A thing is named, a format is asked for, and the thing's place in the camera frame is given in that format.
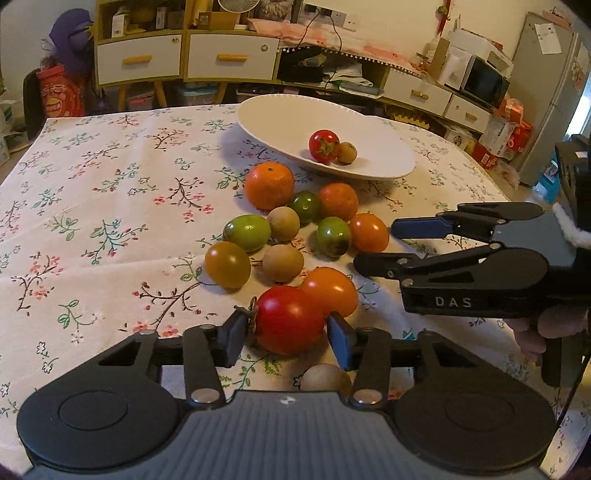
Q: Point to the green tomato with dark patch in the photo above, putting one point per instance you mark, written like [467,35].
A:
[333,236]

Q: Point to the pile of red boxes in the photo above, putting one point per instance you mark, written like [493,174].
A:
[503,134]

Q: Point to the white ribbed plate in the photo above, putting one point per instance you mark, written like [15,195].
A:
[277,122]

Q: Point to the white cabinet drawer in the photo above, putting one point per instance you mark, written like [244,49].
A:
[138,60]
[231,57]

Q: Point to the white desk fan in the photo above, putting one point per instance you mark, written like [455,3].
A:
[238,3]

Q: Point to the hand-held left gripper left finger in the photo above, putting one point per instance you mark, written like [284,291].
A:
[236,339]

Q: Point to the stack of egg cartons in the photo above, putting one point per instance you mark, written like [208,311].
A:
[406,116]

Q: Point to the silver refrigerator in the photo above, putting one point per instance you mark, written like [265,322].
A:
[549,101]

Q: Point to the white paper note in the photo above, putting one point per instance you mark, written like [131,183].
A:
[547,37]

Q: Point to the large red tomato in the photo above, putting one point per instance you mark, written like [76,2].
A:
[288,320]

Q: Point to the red tomato with green calyx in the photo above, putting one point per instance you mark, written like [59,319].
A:
[324,146]

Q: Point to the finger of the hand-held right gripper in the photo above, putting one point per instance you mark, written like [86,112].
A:
[422,228]
[378,265]

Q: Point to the orange tomato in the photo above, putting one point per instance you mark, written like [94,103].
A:
[332,288]
[368,232]

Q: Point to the pink cloth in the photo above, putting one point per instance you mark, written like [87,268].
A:
[351,41]

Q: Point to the olive yellow tomato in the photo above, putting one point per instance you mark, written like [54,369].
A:
[227,264]

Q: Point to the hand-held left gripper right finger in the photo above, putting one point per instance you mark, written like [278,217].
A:
[339,341]

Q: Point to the purple plush toy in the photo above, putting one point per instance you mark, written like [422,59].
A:
[74,41]

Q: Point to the dull orange mandarin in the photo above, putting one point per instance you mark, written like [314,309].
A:
[339,199]

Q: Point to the wall power outlet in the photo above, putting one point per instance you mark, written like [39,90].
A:
[330,16]

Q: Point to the light green tomato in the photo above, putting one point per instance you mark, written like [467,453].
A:
[247,232]

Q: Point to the red hanging ornament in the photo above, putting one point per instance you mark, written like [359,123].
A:
[445,9]

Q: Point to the white appliance box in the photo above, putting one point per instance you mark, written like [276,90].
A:
[480,48]

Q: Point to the floral tablecloth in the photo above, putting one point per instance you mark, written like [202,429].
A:
[106,194]

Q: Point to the low yellow cabinet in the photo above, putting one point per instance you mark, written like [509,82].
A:
[415,90]

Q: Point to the small brown longan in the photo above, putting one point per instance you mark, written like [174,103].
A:
[347,152]

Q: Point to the clear storage box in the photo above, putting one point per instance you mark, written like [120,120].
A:
[198,96]
[141,99]

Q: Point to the person's right hand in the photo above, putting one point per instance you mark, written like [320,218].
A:
[526,337]

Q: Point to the yellow wooden shelf cabinet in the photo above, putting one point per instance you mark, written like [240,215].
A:
[182,55]

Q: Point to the white cardboard box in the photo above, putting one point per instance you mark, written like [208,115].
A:
[459,137]

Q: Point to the large orange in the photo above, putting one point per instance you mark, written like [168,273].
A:
[269,185]

